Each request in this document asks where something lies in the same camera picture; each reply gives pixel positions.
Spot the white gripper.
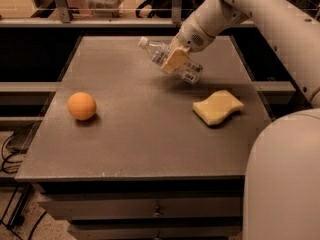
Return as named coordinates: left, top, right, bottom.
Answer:
left=161, top=12, right=217, bottom=74

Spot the orange ball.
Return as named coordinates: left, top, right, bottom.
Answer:
left=67, top=92, right=97, bottom=121

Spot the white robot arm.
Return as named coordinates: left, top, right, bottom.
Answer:
left=162, top=0, right=320, bottom=240

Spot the clear plastic container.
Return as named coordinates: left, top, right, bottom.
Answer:
left=86, top=0, right=123, bottom=18

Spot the clear plastic water bottle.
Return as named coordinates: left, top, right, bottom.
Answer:
left=138, top=37, right=203, bottom=84

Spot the grey drawer cabinet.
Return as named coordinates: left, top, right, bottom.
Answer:
left=14, top=34, right=298, bottom=240

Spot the black cables left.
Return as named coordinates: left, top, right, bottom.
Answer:
left=0, top=122, right=48, bottom=240

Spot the metal shelf rail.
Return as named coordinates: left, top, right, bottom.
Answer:
left=0, top=0, right=320, bottom=29

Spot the yellow wavy sponge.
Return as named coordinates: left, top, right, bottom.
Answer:
left=193, top=90, right=244, bottom=126

